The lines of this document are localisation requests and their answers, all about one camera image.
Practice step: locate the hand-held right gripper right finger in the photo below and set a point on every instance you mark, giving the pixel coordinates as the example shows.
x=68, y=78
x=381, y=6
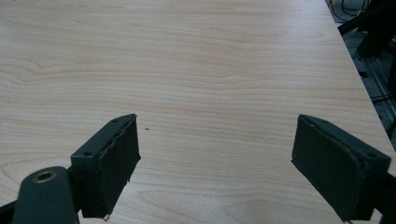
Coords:
x=330, y=161

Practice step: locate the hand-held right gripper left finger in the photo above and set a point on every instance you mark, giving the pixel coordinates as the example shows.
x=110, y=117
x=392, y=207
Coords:
x=106, y=161

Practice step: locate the black metal stand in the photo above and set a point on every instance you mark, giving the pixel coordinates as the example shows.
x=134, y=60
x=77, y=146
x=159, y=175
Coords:
x=375, y=29

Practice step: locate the grey metal rail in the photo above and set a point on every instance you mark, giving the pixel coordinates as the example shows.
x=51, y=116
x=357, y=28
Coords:
x=381, y=79

